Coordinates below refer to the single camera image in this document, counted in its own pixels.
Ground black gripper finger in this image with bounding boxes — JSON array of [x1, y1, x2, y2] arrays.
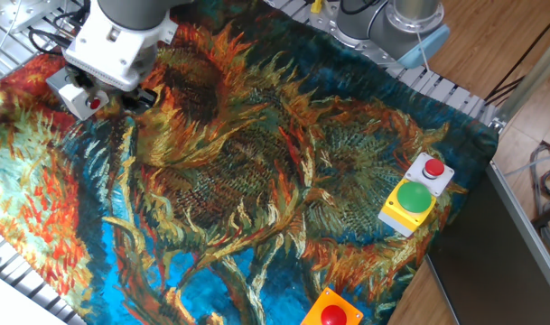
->
[[122, 87, 159, 115], [70, 69, 96, 90]]

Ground grey box red button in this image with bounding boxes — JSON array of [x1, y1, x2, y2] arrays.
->
[[46, 66, 111, 121]]

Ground orange box red button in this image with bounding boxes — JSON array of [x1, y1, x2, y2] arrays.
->
[[300, 287, 365, 325]]

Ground yellow box green button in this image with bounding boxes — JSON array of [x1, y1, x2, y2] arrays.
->
[[377, 179, 437, 238]]

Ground white box small red button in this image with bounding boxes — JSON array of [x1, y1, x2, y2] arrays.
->
[[404, 152, 455, 198]]

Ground silver metal plate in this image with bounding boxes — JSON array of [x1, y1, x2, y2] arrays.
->
[[0, 0, 64, 35]]

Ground sunflower painting cloth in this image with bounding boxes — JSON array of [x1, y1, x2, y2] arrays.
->
[[0, 0, 499, 325]]

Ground dark panel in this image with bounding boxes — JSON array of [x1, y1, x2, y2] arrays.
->
[[425, 171, 550, 325]]

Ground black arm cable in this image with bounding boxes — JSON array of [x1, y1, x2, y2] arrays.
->
[[28, 0, 93, 58]]

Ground black floor cables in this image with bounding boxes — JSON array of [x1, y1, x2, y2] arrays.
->
[[484, 8, 550, 104]]

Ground aluminium corner frame beam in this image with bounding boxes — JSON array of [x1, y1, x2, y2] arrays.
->
[[498, 40, 550, 133]]

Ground aluminium edge rail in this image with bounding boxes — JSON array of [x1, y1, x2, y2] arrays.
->
[[485, 161, 550, 312]]

